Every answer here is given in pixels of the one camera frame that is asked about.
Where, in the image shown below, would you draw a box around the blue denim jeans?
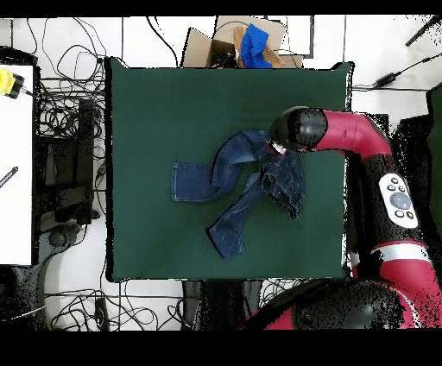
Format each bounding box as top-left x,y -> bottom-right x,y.
170,129 -> 306,261

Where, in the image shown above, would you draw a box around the black flat panel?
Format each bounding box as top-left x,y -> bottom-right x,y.
393,115 -> 433,208

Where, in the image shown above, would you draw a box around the bright blue cloth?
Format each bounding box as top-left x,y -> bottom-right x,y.
239,22 -> 274,69

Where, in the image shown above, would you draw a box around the dark green table cloth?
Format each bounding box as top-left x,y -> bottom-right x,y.
104,56 -> 354,282

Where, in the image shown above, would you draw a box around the brown cardboard box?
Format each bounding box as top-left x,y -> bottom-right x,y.
180,15 -> 305,69

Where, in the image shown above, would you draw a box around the green cloth side table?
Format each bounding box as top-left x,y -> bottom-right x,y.
426,82 -> 442,239

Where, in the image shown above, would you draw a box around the black rod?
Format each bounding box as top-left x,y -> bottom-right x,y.
404,15 -> 442,47

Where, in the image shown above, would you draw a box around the black equipment stand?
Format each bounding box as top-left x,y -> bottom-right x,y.
36,98 -> 99,225

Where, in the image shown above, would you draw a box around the grey swivel chair base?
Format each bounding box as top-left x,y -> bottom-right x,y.
35,222 -> 85,277

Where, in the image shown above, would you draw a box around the black power strip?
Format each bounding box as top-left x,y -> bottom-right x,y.
93,296 -> 111,331

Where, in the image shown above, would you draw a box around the white side table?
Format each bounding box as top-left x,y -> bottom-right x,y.
0,64 -> 35,266

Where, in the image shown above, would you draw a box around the black marker pen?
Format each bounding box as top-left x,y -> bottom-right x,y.
0,166 -> 19,189

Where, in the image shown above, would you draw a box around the yellow and black tool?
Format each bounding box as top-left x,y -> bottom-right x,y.
0,67 -> 34,100

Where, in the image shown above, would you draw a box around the black power adapter cable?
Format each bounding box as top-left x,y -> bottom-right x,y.
351,51 -> 442,92

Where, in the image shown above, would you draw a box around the black cable bundle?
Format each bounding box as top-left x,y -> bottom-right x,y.
44,278 -> 186,331
26,16 -> 108,141
258,277 -> 305,308

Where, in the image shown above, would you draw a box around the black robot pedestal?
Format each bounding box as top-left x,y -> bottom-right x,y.
181,280 -> 263,331

